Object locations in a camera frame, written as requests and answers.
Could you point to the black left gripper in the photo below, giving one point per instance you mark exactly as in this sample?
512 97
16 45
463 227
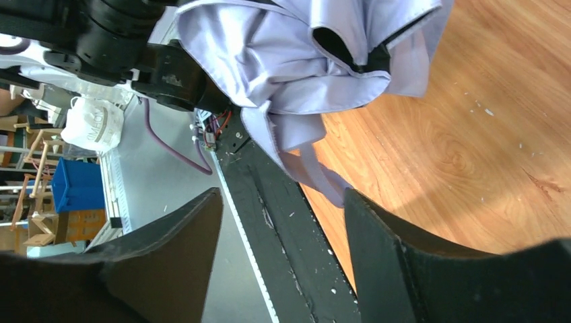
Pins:
174 79

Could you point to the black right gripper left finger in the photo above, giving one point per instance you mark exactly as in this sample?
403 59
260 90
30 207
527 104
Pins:
157 273

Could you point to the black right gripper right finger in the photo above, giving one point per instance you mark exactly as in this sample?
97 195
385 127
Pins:
404 273

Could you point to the lavender folding umbrella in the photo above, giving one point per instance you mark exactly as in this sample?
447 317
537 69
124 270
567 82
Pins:
286 63

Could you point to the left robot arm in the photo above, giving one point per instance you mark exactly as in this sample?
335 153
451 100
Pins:
107 43

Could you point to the white plastic bag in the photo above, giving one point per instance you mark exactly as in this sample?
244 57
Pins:
93 124

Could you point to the blue storage bin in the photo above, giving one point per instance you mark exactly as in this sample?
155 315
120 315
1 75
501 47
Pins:
77 186

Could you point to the wooden chair frames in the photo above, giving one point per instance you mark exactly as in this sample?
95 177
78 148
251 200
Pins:
35 159

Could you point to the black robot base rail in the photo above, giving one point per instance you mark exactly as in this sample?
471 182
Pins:
300 275

